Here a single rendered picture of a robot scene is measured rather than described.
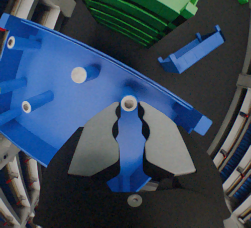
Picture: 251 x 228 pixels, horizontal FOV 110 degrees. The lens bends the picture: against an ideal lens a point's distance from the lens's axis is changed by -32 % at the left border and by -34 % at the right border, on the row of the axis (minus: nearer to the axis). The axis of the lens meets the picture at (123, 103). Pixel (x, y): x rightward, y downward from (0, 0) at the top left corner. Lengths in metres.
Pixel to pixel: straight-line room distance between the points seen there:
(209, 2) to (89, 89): 0.91
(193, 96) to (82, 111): 0.67
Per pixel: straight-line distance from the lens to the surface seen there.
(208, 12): 0.93
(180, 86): 0.74
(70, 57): 0.21
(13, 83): 0.24
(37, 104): 0.19
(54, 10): 0.70
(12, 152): 0.70
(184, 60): 0.53
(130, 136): 0.22
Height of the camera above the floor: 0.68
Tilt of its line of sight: 75 degrees down
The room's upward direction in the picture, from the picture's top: 178 degrees counter-clockwise
